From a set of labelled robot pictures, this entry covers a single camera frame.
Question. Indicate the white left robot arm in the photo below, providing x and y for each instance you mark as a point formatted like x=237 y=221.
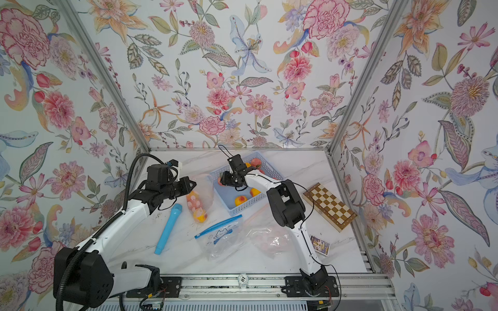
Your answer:
x=82 y=275

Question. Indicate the pink peach in basket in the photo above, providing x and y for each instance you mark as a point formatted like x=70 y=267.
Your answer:
x=256 y=163

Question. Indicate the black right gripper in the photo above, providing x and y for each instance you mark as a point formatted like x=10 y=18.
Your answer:
x=225 y=180

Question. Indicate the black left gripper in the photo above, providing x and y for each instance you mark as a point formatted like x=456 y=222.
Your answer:
x=184 y=182

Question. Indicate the yellow peach in basket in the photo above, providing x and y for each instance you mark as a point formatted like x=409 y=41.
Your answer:
x=254 y=192

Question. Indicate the clear pink-zipper zip bag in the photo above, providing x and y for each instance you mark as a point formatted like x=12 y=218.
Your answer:
x=201 y=198

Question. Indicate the light blue perforated basket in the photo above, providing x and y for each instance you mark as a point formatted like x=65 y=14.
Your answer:
x=261 y=179

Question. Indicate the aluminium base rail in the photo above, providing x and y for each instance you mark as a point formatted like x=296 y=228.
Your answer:
x=350 y=291

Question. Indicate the aluminium left corner post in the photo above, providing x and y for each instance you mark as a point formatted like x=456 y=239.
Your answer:
x=76 y=25

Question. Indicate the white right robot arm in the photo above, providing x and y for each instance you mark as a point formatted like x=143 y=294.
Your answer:
x=288 y=210

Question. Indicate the blue toy microphone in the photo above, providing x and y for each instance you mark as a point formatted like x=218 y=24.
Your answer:
x=176 y=211

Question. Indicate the wooden chessboard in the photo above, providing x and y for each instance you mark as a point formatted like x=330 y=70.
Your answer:
x=329 y=206

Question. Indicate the yellow red peach front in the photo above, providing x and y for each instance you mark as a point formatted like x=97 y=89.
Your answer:
x=240 y=200

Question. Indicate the crumpled clear pink bag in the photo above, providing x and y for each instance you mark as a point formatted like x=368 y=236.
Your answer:
x=264 y=233

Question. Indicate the clear blue-zipper zip bag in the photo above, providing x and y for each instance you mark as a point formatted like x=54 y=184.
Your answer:
x=221 y=238

